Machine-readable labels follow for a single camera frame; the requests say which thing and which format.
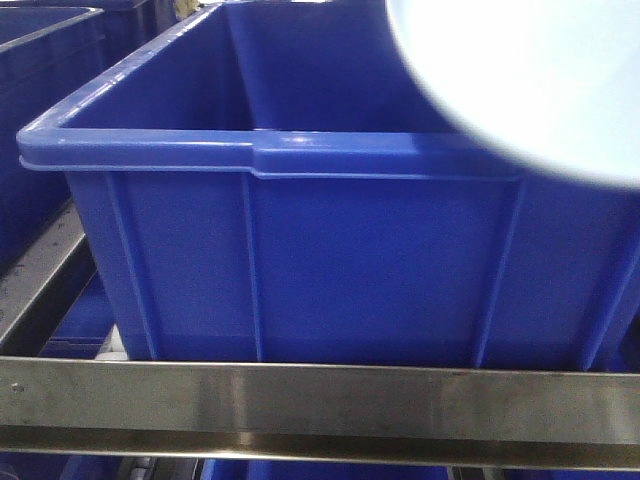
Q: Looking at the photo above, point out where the light blue plate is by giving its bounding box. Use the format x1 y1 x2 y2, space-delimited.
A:
386 1 639 189

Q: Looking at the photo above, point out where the stainless steel shelf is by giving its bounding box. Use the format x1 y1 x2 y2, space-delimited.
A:
1 206 639 470

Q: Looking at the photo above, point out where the large blue crate centre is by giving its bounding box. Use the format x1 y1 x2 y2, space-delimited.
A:
28 1 639 371

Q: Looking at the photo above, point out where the blue crate left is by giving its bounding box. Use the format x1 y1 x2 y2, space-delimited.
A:
1 1 176 268

